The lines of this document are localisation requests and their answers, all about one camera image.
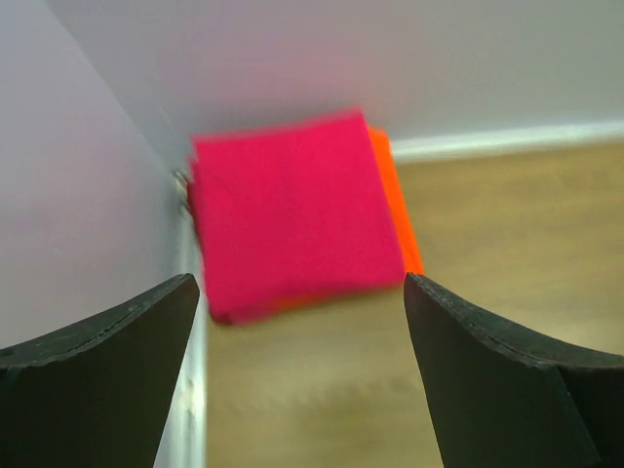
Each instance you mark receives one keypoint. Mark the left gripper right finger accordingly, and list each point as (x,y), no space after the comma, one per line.
(502,395)

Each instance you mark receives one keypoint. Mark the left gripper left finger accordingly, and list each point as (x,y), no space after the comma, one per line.
(97,393)

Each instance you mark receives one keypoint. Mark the crimson t shirt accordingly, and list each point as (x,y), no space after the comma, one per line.
(291,215)

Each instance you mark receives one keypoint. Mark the folded orange t shirt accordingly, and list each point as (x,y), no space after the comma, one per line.
(382,149)

